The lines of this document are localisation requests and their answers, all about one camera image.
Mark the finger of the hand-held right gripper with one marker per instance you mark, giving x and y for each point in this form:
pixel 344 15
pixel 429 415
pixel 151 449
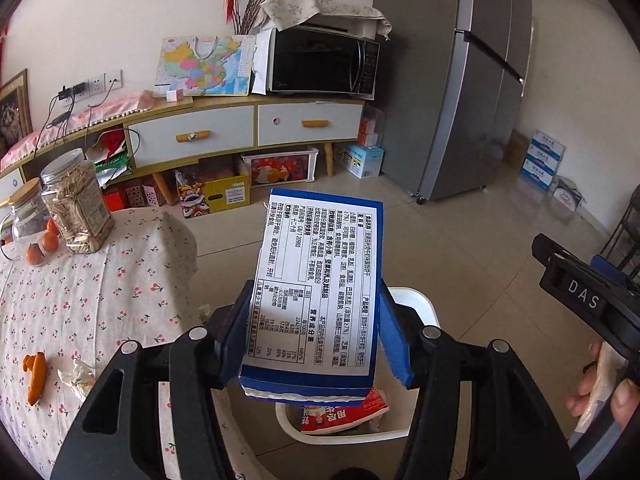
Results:
pixel 544 249
pixel 607 271

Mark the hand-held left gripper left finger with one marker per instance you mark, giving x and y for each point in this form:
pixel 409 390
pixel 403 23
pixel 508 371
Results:
pixel 239 330

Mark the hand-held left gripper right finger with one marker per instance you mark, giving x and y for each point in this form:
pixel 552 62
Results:
pixel 397 345

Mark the white plastic bin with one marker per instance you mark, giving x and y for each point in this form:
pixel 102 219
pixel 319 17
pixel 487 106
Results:
pixel 420 302

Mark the red snack bag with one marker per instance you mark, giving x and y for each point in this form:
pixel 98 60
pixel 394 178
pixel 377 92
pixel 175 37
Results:
pixel 340 417

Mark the blue box with white label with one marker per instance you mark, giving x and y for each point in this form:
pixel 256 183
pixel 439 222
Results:
pixel 315 270

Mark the person's right hand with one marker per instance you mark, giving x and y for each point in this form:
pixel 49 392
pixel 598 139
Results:
pixel 627 402

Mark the black chair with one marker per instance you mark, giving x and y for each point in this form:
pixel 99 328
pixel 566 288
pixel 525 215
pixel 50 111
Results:
pixel 622 240

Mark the clear plastic container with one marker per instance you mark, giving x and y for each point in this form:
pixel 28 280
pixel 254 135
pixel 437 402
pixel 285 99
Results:
pixel 567 200

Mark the blue white water carton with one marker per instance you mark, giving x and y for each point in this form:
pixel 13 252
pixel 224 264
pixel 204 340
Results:
pixel 547 145
pixel 540 165
pixel 536 181

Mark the yellow lion print box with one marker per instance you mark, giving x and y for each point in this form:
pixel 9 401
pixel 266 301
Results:
pixel 215 197

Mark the red patterned boxes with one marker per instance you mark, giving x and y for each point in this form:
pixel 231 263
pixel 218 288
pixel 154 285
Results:
pixel 135 199

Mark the fruit print storage box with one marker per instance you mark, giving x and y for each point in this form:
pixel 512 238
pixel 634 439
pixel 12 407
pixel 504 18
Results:
pixel 280 167

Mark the crumpled white tissue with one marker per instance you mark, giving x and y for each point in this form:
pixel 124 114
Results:
pixel 77 380

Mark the light blue carton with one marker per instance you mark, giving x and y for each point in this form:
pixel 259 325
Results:
pixel 362 160

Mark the grey refrigerator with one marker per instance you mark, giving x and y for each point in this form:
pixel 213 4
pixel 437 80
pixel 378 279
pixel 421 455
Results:
pixel 440 85

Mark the white cabinet drawer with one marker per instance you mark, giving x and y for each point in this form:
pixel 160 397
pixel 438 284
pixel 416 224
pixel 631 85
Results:
pixel 11 185
pixel 190 135
pixel 310 122

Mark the clear plastic snack jar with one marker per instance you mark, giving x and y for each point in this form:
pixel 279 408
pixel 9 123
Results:
pixel 80 205

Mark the orange peel piece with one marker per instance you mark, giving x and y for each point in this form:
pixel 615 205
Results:
pixel 36 377

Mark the orange fruit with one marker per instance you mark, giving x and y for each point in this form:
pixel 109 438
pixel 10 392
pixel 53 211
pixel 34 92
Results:
pixel 49 241
pixel 53 225
pixel 34 255

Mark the orange white carton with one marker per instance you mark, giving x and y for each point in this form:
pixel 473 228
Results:
pixel 371 130

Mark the red green decorations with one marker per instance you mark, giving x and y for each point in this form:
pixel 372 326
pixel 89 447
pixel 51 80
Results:
pixel 110 155

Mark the long wooden cabinet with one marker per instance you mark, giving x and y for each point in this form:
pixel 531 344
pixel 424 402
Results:
pixel 220 102

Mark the small pink box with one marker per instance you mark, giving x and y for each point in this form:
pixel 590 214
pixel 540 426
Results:
pixel 175 96

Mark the glass teapot with wooden lid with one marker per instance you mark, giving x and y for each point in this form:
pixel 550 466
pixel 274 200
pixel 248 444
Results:
pixel 25 215

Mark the pink cloth runner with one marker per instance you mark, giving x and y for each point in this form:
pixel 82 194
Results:
pixel 75 125

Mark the colourful map board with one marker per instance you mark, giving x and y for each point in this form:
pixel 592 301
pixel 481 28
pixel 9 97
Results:
pixel 200 67

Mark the white paper sheets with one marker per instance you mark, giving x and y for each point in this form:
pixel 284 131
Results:
pixel 260 65

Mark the black microwave oven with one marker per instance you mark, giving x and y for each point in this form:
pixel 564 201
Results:
pixel 320 62

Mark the framed dark picture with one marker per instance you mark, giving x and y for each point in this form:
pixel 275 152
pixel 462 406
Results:
pixel 12 110

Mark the dried branches bundle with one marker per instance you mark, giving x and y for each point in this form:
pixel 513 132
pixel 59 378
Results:
pixel 255 5

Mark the floral cloth cover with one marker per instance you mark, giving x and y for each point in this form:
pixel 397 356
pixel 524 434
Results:
pixel 310 10

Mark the white wall socket strip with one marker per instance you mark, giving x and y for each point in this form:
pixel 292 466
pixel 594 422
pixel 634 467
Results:
pixel 105 81

